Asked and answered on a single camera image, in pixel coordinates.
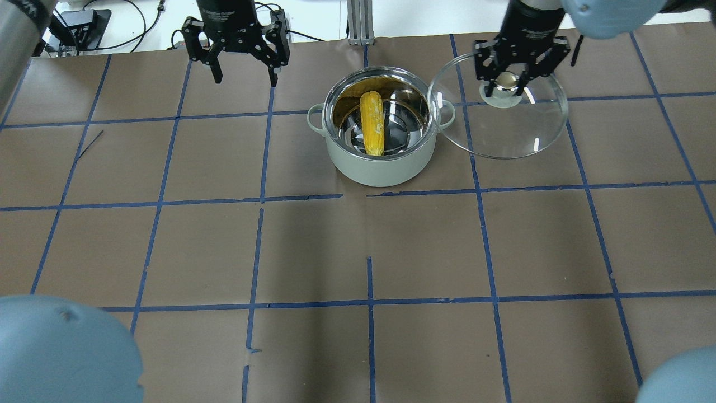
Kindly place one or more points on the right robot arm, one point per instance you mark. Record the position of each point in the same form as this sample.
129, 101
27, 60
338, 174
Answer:
686, 377

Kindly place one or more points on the black power adapter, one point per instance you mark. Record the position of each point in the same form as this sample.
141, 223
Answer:
279, 23

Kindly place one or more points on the brown paper table mat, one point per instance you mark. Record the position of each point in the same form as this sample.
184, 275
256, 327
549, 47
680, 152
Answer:
210, 220

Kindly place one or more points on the aluminium frame post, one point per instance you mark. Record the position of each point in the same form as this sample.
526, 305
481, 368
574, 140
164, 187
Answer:
360, 23

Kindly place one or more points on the glass pot lid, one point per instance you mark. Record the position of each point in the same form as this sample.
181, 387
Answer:
504, 126

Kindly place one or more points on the yellow corn cob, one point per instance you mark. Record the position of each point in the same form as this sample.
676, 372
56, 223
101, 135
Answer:
372, 123

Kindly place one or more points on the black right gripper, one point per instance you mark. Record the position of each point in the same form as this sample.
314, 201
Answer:
527, 26

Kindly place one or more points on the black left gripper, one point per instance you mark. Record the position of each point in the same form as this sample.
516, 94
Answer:
226, 15

